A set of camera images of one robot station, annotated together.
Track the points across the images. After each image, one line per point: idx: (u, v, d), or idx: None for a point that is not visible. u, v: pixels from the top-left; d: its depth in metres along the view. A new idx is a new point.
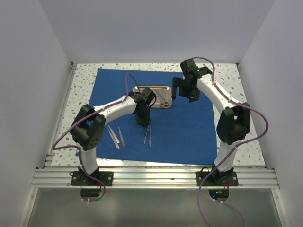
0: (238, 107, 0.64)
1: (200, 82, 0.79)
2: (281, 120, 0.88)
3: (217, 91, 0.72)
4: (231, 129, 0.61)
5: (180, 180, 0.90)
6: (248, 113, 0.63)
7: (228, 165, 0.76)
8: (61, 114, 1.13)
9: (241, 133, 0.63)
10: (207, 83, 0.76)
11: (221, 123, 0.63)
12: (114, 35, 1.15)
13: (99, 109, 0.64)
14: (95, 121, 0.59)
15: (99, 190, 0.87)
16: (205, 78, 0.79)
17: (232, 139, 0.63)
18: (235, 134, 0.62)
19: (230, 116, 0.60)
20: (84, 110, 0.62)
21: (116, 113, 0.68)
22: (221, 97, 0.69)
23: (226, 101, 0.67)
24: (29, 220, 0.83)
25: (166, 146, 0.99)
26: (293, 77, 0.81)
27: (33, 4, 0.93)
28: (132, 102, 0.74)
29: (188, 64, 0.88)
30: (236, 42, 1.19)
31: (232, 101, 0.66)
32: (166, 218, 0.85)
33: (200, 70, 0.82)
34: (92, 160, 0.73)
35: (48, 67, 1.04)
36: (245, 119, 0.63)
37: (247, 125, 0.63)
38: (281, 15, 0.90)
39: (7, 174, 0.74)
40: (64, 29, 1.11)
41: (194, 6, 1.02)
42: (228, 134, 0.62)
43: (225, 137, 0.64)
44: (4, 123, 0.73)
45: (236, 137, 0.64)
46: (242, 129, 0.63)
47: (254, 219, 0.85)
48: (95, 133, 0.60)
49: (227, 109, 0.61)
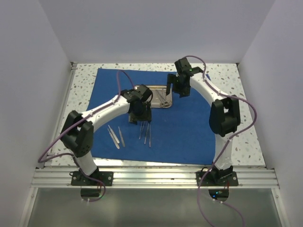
0: (227, 100, 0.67)
1: (192, 80, 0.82)
2: (282, 119, 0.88)
3: (207, 87, 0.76)
4: (222, 121, 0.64)
5: (180, 180, 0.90)
6: (236, 105, 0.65)
7: (224, 161, 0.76)
8: (61, 115, 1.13)
9: (233, 124, 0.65)
10: (199, 80, 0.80)
11: (212, 116, 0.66)
12: (114, 35, 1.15)
13: (87, 115, 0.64)
14: (83, 128, 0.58)
15: (99, 190, 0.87)
16: (197, 76, 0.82)
17: (224, 130, 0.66)
18: (226, 126, 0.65)
19: (220, 108, 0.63)
20: (73, 117, 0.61)
21: (106, 116, 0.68)
22: (211, 91, 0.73)
23: (216, 94, 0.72)
24: (29, 220, 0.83)
25: (166, 146, 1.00)
26: (293, 77, 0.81)
27: (33, 4, 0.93)
28: (124, 103, 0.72)
29: (182, 63, 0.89)
30: (236, 42, 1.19)
31: (221, 94, 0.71)
32: (166, 218, 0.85)
33: (193, 70, 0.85)
34: (90, 161, 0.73)
35: (48, 67, 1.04)
36: (235, 110, 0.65)
37: (237, 116, 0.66)
38: (281, 14, 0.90)
39: (7, 174, 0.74)
40: (64, 29, 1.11)
41: (194, 6, 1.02)
42: (220, 125, 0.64)
43: (217, 130, 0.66)
44: (4, 123, 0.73)
45: (228, 129, 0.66)
46: (233, 120, 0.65)
47: (254, 219, 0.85)
48: (84, 140, 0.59)
49: (216, 101, 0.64)
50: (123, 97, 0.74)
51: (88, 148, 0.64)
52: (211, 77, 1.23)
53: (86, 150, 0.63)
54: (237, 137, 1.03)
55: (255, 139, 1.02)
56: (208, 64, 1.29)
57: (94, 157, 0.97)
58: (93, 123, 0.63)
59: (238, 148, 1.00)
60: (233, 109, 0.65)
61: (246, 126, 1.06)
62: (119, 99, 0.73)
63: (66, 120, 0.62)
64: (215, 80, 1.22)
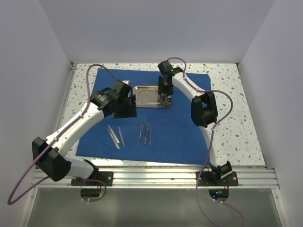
0: (205, 95, 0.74)
1: (173, 79, 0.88)
2: (282, 119, 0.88)
3: (187, 84, 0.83)
4: (201, 115, 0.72)
5: (181, 180, 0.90)
6: (213, 99, 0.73)
7: (217, 156, 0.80)
8: (61, 115, 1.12)
9: (211, 117, 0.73)
10: (179, 79, 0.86)
11: (193, 110, 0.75)
12: (114, 35, 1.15)
13: (51, 140, 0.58)
14: (49, 157, 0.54)
15: (99, 190, 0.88)
16: (178, 75, 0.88)
17: (204, 123, 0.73)
18: (205, 118, 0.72)
19: (199, 103, 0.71)
20: (37, 145, 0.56)
21: (76, 134, 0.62)
22: (191, 89, 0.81)
23: (195, 91, 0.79)
24: (29, 219, 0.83)
25: (166, 146, 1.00)
26: (293, 77, 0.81)
27: (33, 3, 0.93)
28: (94, 113, 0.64)
29: (164, 65, 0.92)
30: (236, 42, 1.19)
31: (199, 91, 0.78)
32: (166, 218, 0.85)
33: (174, 70, 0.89)
34: (82, 168, 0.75)
35: (48, 66, 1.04)
36: (212, 105, 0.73)
37: (214, 109, 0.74)
38: (281, 15, 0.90)
39: (7, 174, 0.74)
40: (64, 29, 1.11)
41: (194, 6, 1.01)
42: (200, 118, 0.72)
43: (199, 123, 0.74)
44: (4, 123, 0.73)
45: (208, 121, 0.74)
46: (211, 113, 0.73)
47: (254, 219, 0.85)
48: (57, 167, 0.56)
49: (196, 98, 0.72)
50: (93, 104, 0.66)
51: (68, 168, 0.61)
52: (211, 77, 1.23)
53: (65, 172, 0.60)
54: (237, 137, 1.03)
55: (255, 139, 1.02)
56: (208, 64, 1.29)
57: (94, 157, 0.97)
58: (60, 149, 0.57)
59: (238, 148, 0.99)
60: (210, 102, 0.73)
61: (246, 126, 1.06)
62: (88, 109, 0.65)
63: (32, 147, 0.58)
64: (215, 80, 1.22)
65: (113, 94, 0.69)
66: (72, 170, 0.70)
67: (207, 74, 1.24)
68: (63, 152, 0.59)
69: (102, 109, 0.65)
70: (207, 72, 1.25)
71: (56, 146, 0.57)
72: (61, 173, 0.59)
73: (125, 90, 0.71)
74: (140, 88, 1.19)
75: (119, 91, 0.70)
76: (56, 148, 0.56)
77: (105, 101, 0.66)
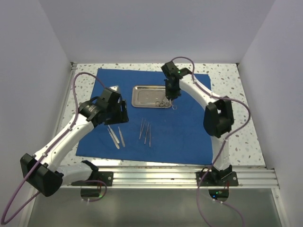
0: (220, 101, 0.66)
1: (182, 82, 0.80)
2: (282, 120, 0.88)
3: (198, 89, 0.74)
4: (216, 123, 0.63)
5: (180, 180, 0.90)
6: (230, 105, 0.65)
7: (223, 162, 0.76)
8: (61, 115, 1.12)
9: (227, 125, 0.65)
10: (189, 83, 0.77)
11: (207, 119, 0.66)
12: (114, 35, 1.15)
13: (40, 156, 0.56)
14: (39, 174, 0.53)
15: (99, 190, 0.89)
16: (186, 78, 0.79)
17: (219, 133, 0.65)
18: (221, 127, 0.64)
19: (214, 111, 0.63)
20: (26, 162, 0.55)
21: (66, 147, 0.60)
22: (203, 94, 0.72)
23: (209, 97, 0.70)
24: (29, 219, 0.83)
25: (166, 146, 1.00)
26: (293, 78, 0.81)
27: (33, 4, 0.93)
28: (83, 125, 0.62)
29: (169, 66, 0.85)
30: (236, 42, 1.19)
31: (213, 97, 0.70)
32: (165, 218, 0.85)
33: (182, 72, 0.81)
34: (78, 174, 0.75)
35: (48, 67, 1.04)
36: (228, 112, 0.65)
37: (231, 117, 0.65)
38: (281, 15, 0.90)
39: (7, 174, 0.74)
40: (65, 29, 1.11)
41: (194, 6, 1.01)
42: (215, 127, 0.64)
43: (212, 132, 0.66)
44: (4, 122, 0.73)
45: (223, 130, 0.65)
46: (227, 121, 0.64)
47: (254, 220, 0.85)
48: (48, 182, 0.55)
49: (209, 105, 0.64)
50: (82, 115, 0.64)
51: (59, 182, 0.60)
52: (211, 77, 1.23)
53: (57, 185, 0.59)
54: (237, 137, 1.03)
55: (255, 139, 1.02)
56: (208, 64, 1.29)
57: (94, 157, 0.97)
58: (49, 164, 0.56)
59: (238, 148, 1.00)
60: (226, 109, 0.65)
61: (246, 126, 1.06)
62: (76, 120, 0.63)
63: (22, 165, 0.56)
64: (215, 80, 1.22)
65: (102, 103, 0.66)
66: (68, 179, 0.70)
67: (207, 74, 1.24)
68: (53, 167, 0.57)
69: (90, 120, 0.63)
70: (207, 72, 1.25)
71: (45, 162, 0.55)
72: (53, 188, 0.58)
73: (114, 97, 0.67)
74: (140, 88, 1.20)
75: (108, 100, 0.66)
76: (45, 164, 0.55)
77: (94, 111, 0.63)
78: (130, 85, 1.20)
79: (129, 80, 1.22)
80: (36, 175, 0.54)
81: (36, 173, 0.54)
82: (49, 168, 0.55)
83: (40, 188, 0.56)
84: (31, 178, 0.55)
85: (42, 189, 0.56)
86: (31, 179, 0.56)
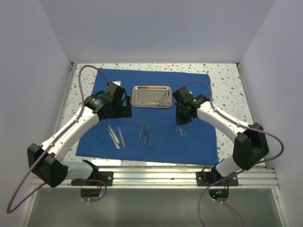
0: (249, 130, 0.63)
1: (201, 112, 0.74)
2: (282, 120, 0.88)
3: (223, 118, 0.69)
4: (251, 156, 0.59)
5: (180, 180, 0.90)
6: (262, 134, 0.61)
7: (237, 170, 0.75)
8: (60, 115, 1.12)
9: (261, 155, 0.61)
10: (209, 111, 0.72)
11: (237, 152, 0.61)
12: (114, 35, 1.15)
13: (48, 145, 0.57)
14: (46, 163, 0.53)
15: (99, 190, 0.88)
16: (204, 106, 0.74)
17: (252, 166, 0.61)
18: (254, 159, 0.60)
19: (246, 142, 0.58)
20: (33, 152, 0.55)
21: (72, 138, 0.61)
22: (229, 123, 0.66)
23: (236, 126, 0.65)
24: (29, 220, 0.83)
25: (166, 146, 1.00)
26: (293, 78, 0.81)
27: (33, 3, 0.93)
28: (89, 117, 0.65)
29: (182, 93, 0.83)
30: (236, 42, 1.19)
31: (241, 125, 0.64)
32: (165, 218, 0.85)
33: (198, 100, 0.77)
34: (78, 173, 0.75)
35: (48, 66, 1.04)
36: (262, 141, 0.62)
37: (264, 145, 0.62)
38: (281, 15, 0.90)
39: (7, 174, 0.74)
40: (64, 29, 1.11)
41: (194, 6, 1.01)
42: (249, 161, 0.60)
43: (244, 164, 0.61)
44: (4, 122, 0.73)
45: (257, 161, 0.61)
46: (261, 151, 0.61)
47: (254, 219, 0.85)
48: (54, 172, 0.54)
49: (240, 136, 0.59)
50: (88, 108, 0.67)
51: (65, 174, 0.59)
52: (211, 77, 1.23)
53: (63, 178, 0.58)
54: None
55: None
56: (208, 64, 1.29)
57: (94, 157, 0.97)
58: (57, 153, 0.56)
59: None
60: (259, 139, 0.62)
61: None
62: (83, 113, 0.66)
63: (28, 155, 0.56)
64: (215, 80, 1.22)
65: (107, 97, 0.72)
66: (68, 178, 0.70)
67: (207, 74, 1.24)
68: (59, 158, 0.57)
69: (96, 113, 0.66)
70: (207, 72, 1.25)
71: (52, 151, 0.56)
72: (59, 179, 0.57)
73: (118, 92, 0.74)
74: (140, 88, 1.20)
75: (112, 94, 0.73)
76: (52, 153, 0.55)
77: (100, 105, 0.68)
78: (130, 85, 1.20)
79: (129, 79, 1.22)
80: (43, 164, 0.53)
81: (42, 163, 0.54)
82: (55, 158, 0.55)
83: (46, 179, 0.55)
84: (37, 169, 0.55)
85: (48, 180, 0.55)
86: (37, 170, 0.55)
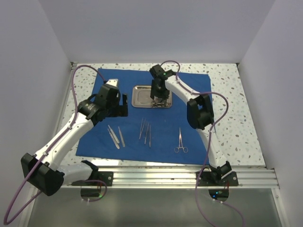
0: (200, 97, 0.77)
1: (167, 82, 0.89)
2: (283, 119, 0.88)
3: (181, 87, 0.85)
4: (198, 117, 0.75)
5: (181, 180, 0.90)
6: (209, 101, 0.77)
7: (216, 157, 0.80)
8: (61, 115, 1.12)
9: (207, 118, 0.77)
10: (173, 83, 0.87)
11: (190, 114, 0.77)
12: (114, 35, 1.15)
13: (41, 155, 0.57)
14: (41, 173, 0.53)
15: (99, 190, 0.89)
16: (171, 78, 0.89)
17: (201, 125, 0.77)
18: (202, 120, 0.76)
19: (194, 106, 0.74)
20: (26, 162, 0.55)
21: (66, 145, 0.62)
22: (185, 92, 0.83)
23: (190, 94, 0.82)
24: (29, 220, 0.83)
25: (166, 146, 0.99)
26: (292, 77, 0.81)
27: (33, 4, 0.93)
28: (83, 123, 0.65)
29: (156, 70, 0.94)
30: (236, 42, 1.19)
31: (194, 93, 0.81)
32: (166, 217, 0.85)
33: (167, 74, 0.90)
34: (76, 175, 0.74)
35: (48, 66, 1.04)
36: (208, 106, 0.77)
37: (210, 110, 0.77)
38: (281, 15, 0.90)
39: (7, 174, 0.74)
40: (65, 29, 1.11)
41: (194, 6, 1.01)
42: (197, 121, 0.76)
43: (195, 125, 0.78)
44: (4, 123, 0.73)
45: (205, 123, 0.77)
46: (207, 114, 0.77)
47: (254, 219, 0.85)
48: (49, 181, 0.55)
49: (191, 101, 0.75)
50: (81, 114, 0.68)
51: (61, 180, 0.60)
52: (211, 77, 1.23)
53: (59, 184, 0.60)
54: (237, 137, 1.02)
55: (255, 139, 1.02)
56: (209, 64, 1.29)
57: (94, 157, 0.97)
58: (50, 162, 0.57)
59: (238, 148, 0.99)
60: (206, 105, 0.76)
61: (246, 126, 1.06)
62: (76, 119, 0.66)
63: (22, 164, 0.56)
64: (215, 80, 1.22)
65: (101, 101, 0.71)
66: (68, 178, 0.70)
67: (207, 74, 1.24)
68: (54, 166, 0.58)
69: (89, 119, 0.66)
70: (207, 72, 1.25)
71: (46, 161, 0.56)
72: (55, 187, 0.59)
73: (111, 93, 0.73)
74: (140, 88, 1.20)
75: (106, 97, 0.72)
76: (47, 162, 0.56)
77: (93, 110, 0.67)
78: (130, 85, 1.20)
79: (129, 79, 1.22)
80: (38, 174, 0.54)
81: (37, 172, 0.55)
82: (50, 167, 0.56)
83: (42, 187, 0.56)
84: (32, 178, 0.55)
85: (44, 188, 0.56)
86: (32, 179, 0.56)
